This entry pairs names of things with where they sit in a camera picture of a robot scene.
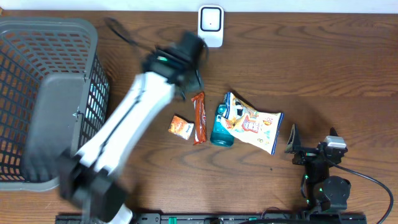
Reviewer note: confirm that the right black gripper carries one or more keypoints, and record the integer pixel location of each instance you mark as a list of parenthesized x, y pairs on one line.
[(294, 142)]

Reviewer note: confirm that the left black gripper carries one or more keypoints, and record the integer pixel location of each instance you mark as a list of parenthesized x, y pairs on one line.
[(199, 66)]

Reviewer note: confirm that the small orange snack packet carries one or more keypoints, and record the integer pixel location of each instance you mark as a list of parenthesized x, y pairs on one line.
[(181, 128)]

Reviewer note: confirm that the yellow chips bag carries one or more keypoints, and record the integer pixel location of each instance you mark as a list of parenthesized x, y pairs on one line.
[(249, 125)]

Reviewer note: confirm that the orange snack bar wrapper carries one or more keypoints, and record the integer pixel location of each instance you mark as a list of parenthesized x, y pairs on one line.
[(200, 118)]

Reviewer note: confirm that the teal Listerine mouthwash bottle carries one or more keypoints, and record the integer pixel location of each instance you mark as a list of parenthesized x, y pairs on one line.
[(220, 136)]

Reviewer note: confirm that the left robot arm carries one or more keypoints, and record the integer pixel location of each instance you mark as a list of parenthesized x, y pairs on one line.
[(88, 178)]

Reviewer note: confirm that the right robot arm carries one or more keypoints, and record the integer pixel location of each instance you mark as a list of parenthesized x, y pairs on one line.
[(323, 192)]

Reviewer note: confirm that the white barcode scanner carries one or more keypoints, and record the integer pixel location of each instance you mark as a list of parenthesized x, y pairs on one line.
[(211, 25)]

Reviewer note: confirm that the grey plastic mesh basket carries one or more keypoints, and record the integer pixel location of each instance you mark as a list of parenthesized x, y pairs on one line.
[(54, 96)]

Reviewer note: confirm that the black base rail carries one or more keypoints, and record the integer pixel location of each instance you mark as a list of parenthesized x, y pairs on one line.
[(279, 217)]

